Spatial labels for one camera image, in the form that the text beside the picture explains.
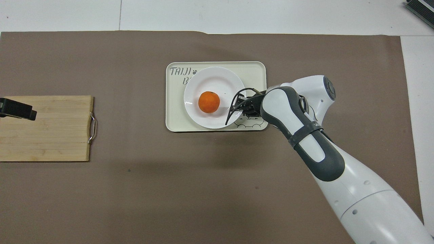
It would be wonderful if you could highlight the cream rectangular tray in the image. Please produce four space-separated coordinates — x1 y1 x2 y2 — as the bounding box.
165 61 268 133

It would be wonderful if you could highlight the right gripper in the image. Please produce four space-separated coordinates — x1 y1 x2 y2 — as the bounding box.
225 95 267 126

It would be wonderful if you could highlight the dark grey box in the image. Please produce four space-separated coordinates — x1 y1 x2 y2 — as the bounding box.
406 0 434 20

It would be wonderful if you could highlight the white round plate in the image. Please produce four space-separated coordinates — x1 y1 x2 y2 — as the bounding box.
183 67 247 129

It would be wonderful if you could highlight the wooden cutting board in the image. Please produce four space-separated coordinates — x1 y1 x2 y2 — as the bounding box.
0 95 98 162

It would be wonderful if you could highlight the orange fruit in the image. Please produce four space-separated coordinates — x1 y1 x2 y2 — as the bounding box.
198 91 221 114

